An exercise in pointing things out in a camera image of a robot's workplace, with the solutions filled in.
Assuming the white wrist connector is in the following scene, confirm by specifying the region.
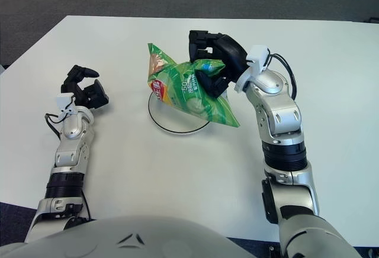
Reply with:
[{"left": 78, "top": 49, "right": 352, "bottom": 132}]
[
  {"left": 245, "top": 44, "right": 271, "bottom": 75},
  {"left": 55, "top": 92, "right": 78, "bottom": 120}
]

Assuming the white right wrist connector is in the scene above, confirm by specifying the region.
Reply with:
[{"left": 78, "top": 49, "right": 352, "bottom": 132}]
[{"left": 245, "top": 44, "right": 271, "bottom": 75}]

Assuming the grey robot torso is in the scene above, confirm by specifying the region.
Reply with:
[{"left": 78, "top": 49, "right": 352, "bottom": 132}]
[{"left": 0, "top": 215, "right": 261, "bottom": 258}]

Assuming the black left elbow cable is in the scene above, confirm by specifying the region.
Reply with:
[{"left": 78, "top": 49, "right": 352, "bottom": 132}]
[{"left": 79, "top": 194, "right": 92, "bottom": 220}]

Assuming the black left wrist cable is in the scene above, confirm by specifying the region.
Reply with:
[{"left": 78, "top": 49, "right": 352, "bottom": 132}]
[{"left": 44, "top": 112, "right": 70, "bottom": 142}]

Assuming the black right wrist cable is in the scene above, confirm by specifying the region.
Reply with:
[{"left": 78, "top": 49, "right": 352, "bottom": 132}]
[{"left": 268, "top": 53, "right": 297, "bottom": 99}]

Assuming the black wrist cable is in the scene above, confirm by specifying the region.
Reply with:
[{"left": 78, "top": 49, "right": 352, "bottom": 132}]
[
  {"left": 44, "top": 112, "right": 70, "bottom": 142},
  {"left": 268, "top": 53, "right": 297, "bottom": 99}
]

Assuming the green snack bag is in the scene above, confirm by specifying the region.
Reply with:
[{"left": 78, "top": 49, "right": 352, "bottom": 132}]
[{"left": 147, "top": 42, "right": 240, "bottom": 128}]

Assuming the white left wrist connector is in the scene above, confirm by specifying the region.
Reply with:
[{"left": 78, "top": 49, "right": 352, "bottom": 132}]
[{"left": 55, "top": 92, "right": 78, "bottom": 120}]

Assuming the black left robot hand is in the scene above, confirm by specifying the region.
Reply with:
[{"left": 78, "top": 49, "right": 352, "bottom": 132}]
[{"left": 60, "top": 64, "right": 110, "bottom": 110}]

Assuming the white plate with black rim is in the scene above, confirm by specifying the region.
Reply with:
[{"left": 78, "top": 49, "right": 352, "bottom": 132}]
[{"left": 147, "top": 91, "right": 211, "bottom": 136}]

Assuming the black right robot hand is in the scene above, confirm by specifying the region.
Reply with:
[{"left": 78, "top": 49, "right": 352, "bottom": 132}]
[{"left": 188, "top": 30, "right": 249, "bottom": 99}]

